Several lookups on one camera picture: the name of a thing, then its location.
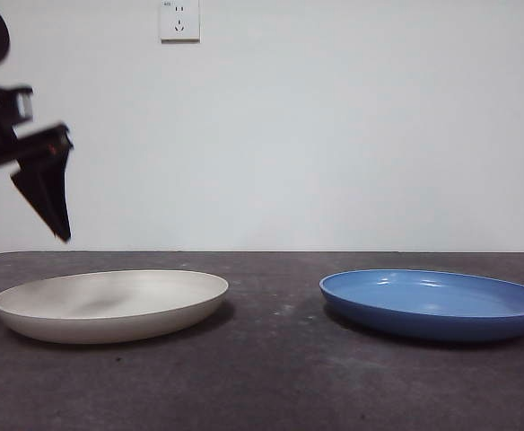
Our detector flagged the white wall power socket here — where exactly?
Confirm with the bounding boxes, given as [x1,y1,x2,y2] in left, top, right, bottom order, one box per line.
[160,0,201,45]

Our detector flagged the white round plate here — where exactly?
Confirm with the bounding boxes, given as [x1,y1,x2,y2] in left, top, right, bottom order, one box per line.
[0,268,230,346]

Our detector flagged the blue round plate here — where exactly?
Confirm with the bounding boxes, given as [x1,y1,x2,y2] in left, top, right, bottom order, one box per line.
[319,268,524,345]

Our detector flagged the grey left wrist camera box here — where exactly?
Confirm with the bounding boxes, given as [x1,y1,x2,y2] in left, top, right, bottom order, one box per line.
[15,88,34,121]

